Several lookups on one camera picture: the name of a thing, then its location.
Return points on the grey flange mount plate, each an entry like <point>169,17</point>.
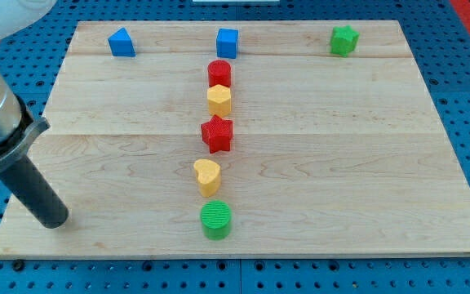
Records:
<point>18,143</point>

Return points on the yellow hexagon block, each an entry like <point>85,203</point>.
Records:
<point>219,100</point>

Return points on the green cylinder block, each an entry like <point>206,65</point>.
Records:
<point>216,217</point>

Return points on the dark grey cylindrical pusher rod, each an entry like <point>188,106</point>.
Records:
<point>29,186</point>

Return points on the yellow heart block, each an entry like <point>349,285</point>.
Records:
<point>208,176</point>

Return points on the blue cube block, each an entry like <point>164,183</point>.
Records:
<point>227,43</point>

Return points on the blue triangle block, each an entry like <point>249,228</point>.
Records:
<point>121,44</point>

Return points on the red cylinder block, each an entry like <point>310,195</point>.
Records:
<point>219,73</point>

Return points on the wooden board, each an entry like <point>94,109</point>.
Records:
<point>331,157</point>

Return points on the red star block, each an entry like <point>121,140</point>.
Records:
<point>217,134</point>

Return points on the green star block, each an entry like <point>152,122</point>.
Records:
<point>343,40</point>

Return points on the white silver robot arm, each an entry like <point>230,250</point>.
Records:
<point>14,16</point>

